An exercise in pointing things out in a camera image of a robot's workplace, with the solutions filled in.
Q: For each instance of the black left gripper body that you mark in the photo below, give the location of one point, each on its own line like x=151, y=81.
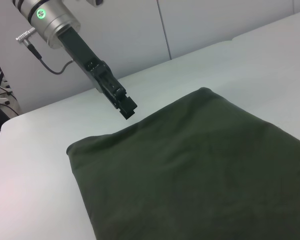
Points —
x=90, y=62

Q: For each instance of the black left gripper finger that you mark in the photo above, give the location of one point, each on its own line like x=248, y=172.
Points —
x=123, y=112
x=127, y=98

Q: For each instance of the dark green FREE! t-shirt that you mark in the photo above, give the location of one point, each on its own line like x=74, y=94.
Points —
x=202, y=175

